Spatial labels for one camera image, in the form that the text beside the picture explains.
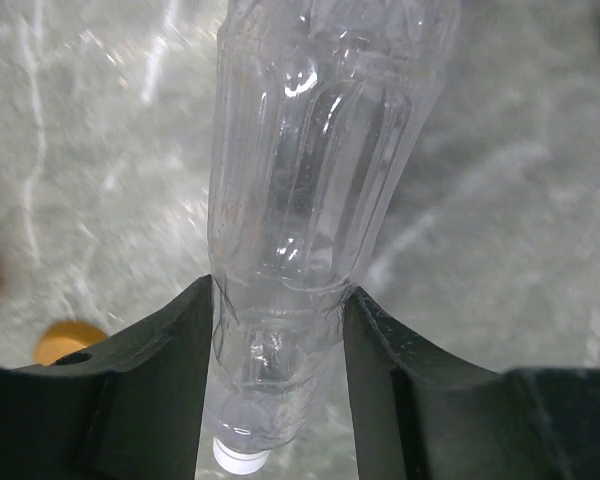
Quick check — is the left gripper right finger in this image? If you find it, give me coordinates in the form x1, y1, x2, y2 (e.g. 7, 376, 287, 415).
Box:
344, 290, 600, 479

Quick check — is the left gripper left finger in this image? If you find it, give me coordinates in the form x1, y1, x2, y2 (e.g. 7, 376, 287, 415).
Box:
0, 276, 213, 479

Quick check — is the orange bottle cap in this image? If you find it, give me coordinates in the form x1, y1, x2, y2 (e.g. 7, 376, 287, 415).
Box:
33, 321, 108, 365

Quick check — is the clear bottle white cap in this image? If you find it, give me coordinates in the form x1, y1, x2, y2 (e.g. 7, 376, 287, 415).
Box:
203, 1, 460, 475

